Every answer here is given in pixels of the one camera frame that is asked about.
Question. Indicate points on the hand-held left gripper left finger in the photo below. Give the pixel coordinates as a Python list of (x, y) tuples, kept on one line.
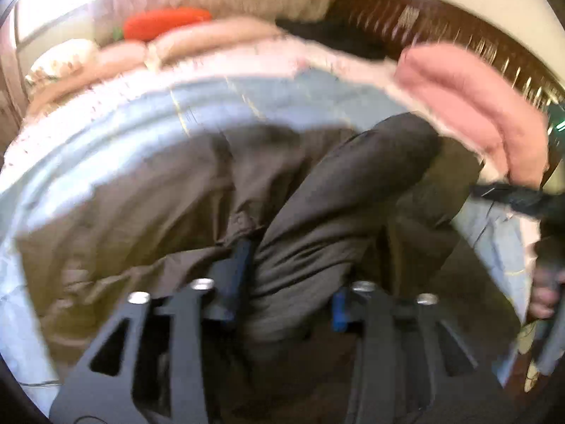
[(239, 264)]

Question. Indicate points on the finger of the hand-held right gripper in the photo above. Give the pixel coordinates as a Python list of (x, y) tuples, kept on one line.
[(507, 196)]

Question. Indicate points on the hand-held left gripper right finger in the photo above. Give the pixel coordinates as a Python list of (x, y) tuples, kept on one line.
[(339, 314)]

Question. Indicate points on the dark brown jacket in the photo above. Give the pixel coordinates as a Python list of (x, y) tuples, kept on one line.
[(309, 194)]

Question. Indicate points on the person's right hand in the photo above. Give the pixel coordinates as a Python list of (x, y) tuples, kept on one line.
[(544, 293)]

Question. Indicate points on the pink cloth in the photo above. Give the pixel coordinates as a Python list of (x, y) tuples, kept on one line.
[(476, 97)]

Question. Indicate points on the light blue bed sheet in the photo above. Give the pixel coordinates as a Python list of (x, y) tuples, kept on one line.
[(132, 141)]

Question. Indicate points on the dark wooden headboard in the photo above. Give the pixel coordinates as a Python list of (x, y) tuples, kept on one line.
[(463, 22)]

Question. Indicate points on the long peach pillow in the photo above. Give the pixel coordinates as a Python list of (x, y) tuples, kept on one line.
[(220, 35)]

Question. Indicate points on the black cloth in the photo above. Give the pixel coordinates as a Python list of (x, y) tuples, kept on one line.
[(335, 37)]

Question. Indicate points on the small peach pillow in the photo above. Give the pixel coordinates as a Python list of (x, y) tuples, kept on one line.
[(120, 58)]

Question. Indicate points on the red pillow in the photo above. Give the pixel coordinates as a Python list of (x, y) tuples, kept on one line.
[(163, 22)]

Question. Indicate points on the white round pillow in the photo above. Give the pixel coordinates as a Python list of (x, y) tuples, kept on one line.
[(62, 61)]

